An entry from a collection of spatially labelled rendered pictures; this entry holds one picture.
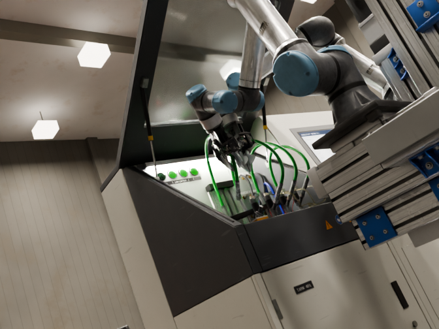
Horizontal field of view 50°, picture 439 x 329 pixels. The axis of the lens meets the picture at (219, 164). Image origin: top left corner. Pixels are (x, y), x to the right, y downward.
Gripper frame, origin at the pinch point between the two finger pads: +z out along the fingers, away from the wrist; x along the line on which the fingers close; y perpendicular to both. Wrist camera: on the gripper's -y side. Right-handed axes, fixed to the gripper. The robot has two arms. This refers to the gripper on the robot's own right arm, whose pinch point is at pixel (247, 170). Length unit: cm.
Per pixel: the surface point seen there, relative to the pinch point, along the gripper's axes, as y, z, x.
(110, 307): -929, -82, 297
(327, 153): -7, -4, 61
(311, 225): 21.6, 33.1, -2.3
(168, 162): -29.4, -21.2, -15.3
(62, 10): -465, -526, 185
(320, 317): 22, 62, -17
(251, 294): 16, 48, -35
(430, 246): 22, 55, 58
